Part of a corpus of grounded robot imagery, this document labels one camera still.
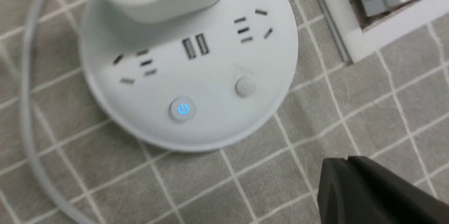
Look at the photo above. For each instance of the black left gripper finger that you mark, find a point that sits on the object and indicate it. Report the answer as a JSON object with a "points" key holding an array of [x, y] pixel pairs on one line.
{"points": [[358, 190]]}

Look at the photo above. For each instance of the white desk lamp with sockets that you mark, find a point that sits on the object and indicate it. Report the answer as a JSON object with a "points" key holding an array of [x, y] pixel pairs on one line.
{"points": [[195, 83]]}

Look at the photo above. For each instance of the grey checked tablecloth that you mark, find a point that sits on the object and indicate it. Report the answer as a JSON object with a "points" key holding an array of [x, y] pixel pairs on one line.
{"points": [[391, 107]]}

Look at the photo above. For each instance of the large bottom magazine book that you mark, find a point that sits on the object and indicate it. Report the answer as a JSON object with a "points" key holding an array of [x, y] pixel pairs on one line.
{"points": [[357, 36]]}

